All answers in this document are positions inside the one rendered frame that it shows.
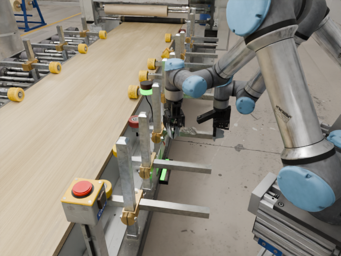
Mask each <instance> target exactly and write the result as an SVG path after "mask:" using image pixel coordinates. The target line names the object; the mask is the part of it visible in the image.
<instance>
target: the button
mask: <svg viewBox="0 0 341 256"><path fill-rule="evenodd" d="M91 190H92V184H91V183H90V182H89V181H79V182H77V183H76V184H75V185H74V186H73V193H74V194H75V195H77V196H84V195H86V194H88V193H90V192H91Z"/></svg>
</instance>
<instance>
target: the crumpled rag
mask: <svg viewBox="0 0 341 256"><path fill-rule="evenodd" d="M195 130H197V129H196V128H195V127H193V126H192V127H186V128H184V129H182V130H181V132H183V133H185V134H192V135H195V134H197V132H196V131H195Z"/></svg>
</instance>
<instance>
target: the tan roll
mask: <svg viewBox="0 0 341 256"><path fill-rule="evenodd" d="M97 9H98V10H99V11H105V14H108V15H137V16H165V17H167V16H168V13H188V10H168V9H167V6H157V5H123V4H105V6H104V8H97Z"/></svg>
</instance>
